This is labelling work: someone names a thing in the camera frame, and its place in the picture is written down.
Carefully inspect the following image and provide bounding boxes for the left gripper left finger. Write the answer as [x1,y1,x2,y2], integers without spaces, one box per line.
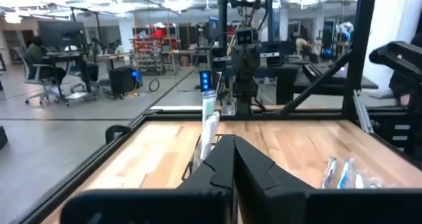
[61,134,237,224]

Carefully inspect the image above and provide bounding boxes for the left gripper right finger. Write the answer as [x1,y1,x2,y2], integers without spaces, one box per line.
[234,136,422,224]

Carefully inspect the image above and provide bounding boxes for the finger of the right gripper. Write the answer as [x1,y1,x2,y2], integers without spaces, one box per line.
[231,52,247,70]
[246,52,262,70]

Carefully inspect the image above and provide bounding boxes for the blue white toothbrush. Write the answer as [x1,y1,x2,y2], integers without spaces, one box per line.
[338,157,355,189]

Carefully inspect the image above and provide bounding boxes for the green white toothbrush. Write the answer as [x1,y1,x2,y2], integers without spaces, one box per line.
[355,171,385,189]

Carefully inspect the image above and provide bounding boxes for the black box blue lights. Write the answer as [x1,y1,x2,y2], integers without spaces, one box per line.
[198,69,213,93]

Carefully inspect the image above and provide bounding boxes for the black work table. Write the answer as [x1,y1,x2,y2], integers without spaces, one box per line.
[260,61,379,107]

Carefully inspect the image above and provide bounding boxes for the person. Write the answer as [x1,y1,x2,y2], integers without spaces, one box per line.
[388,31,422,107]
[25,35,67,86]
[294,36,319,59]

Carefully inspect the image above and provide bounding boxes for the black laptop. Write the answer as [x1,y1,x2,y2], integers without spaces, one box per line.
[301,61,349,85]

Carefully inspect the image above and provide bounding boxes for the red parts shelving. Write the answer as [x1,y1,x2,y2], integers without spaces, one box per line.
[131,22,181,76]

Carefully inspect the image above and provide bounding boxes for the black computer tower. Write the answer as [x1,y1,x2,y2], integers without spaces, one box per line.
[108,65,144,98]

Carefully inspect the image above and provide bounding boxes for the silver aluminium extrusion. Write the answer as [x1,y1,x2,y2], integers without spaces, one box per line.
[351,88,376,135]

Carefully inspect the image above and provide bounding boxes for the black office desk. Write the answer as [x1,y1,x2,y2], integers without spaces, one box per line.
[42,49,100,95]

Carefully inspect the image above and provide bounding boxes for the black computer monitor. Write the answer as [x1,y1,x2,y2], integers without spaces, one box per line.
[36,19,87,51]

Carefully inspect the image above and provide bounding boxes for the grey office chair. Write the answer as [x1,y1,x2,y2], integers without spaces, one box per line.
[13,47,72,107]

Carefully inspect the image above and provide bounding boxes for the black floor box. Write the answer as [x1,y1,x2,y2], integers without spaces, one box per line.
[0,125,9,151]

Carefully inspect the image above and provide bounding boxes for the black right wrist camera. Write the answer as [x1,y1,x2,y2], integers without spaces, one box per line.
[236,28,254,47]

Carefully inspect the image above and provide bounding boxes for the black cable coil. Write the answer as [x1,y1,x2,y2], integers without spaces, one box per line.
[148,78,161,93]

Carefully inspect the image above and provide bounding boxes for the black rig frame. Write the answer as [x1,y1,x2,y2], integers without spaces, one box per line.
[9,0,422,224]

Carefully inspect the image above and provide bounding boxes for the black frame bracket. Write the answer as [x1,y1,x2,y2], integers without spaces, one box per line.
[104,125,133,145]

